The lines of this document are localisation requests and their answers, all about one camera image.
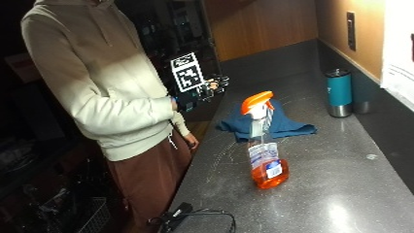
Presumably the dark wall outlet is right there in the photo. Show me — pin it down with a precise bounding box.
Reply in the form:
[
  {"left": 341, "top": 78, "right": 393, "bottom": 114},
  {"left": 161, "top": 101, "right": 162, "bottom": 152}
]
[{"left": 345, "top": 11, "right": 358, "bottom": 52}]

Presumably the orange spray bottle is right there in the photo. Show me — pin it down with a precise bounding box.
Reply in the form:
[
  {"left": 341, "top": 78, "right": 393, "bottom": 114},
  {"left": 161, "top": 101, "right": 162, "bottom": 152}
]
[{"left": 240, "top": 90, "right": 290, "bottom": 190}]

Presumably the wire basket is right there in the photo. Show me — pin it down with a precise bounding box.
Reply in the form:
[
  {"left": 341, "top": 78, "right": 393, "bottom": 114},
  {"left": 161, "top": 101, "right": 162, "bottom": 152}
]
[{"left": 73, "top": 196, "right": 113, "bottom": 233}]

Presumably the blue cloth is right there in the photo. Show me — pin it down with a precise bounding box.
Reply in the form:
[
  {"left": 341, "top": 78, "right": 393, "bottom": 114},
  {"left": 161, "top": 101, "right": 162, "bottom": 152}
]
[{"left": 214, "top": 98, "right": 318, "bottom": 144}]

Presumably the the person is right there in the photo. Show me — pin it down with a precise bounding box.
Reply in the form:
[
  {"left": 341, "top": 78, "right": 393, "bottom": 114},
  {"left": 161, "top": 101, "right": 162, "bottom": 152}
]
[{"left": 20, "top": 0, "right": 201, "bottom": 233}]

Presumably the black cable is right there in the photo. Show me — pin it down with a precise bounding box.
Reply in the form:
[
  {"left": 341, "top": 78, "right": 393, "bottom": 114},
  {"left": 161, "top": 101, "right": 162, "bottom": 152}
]
[{"left": 148, "top": 208, "right": 238, "bottom": 233}]

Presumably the black power adapter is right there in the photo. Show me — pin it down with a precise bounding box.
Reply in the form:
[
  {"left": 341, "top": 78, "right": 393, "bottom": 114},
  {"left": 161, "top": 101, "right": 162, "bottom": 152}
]
[{"left": 158, "top": 201, "right": 194, "bottom": 233}]

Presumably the teal steel tumbler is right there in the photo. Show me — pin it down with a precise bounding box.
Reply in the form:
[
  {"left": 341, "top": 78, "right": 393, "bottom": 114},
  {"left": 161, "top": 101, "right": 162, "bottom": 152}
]
[{"left": 324, "top": 68, "right": 354, "bottom": 118}]

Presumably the white panel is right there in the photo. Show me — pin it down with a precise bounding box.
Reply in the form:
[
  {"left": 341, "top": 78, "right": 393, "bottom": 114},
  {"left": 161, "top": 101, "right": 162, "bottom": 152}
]
[{"left": 379, "top": 0, "right": 414, "bottom": 113}]

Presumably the white marker cube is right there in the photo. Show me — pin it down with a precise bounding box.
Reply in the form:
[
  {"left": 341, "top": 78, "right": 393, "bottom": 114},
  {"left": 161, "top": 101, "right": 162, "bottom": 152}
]
[{"left": 169, "top": 51, "right": 208, "bottom": 93}]

